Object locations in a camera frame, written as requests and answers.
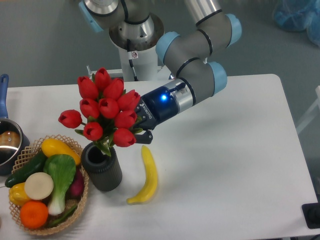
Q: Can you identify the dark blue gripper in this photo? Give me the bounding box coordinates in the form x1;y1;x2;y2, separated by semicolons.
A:
134;86;179;145

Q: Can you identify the red tulip bouquet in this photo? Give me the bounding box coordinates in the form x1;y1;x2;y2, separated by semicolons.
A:
58;67;142;156

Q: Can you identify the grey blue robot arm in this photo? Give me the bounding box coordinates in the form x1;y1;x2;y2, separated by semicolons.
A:
79;0;242;144

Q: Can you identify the dark grey ribbed vase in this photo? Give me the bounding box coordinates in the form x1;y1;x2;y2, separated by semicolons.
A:
81;143;123;192

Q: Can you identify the yellow banana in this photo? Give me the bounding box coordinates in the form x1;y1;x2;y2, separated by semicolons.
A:
126;145;158;205

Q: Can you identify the purple red onion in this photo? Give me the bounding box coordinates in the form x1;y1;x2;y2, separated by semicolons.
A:
69;168;85;197

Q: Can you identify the green bok choy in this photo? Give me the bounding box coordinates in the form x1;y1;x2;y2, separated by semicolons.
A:
43;154;76;216

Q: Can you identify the yellow squash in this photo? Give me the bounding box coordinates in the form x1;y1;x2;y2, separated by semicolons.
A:
41;138;81;166

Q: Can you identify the green chili pepper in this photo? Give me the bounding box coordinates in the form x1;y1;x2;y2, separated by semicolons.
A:
47;205;78;228

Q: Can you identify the dark green cucumber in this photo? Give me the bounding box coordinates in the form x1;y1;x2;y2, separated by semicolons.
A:
4;150;48;188

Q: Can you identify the white round radish slice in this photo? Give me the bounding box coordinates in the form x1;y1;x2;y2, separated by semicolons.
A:
24;172;54;200

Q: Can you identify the woven wicker basket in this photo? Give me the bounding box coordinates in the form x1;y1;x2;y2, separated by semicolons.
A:
9;134;89;236

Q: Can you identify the orange fruit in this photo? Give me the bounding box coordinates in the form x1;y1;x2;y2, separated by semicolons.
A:
19;201;49;229

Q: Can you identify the yellow bell pepper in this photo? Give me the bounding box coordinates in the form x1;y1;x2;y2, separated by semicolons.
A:
9;182;31;207

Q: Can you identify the black device at edge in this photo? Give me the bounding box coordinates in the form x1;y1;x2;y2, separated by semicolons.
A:
301;202;320;229

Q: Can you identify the blue plastic bag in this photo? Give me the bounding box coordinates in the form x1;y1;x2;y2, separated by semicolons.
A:
272;0;320;46

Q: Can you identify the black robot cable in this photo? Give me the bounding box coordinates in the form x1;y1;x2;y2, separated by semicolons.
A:
126;38;139;82

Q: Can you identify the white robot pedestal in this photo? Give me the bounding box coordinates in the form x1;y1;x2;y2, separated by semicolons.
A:
86;12;176;85

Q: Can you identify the blue handled saucepan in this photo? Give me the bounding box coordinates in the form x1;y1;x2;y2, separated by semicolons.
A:
0;74;30;176

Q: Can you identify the white frame at right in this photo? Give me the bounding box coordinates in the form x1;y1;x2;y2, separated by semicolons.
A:
295;85;320;135

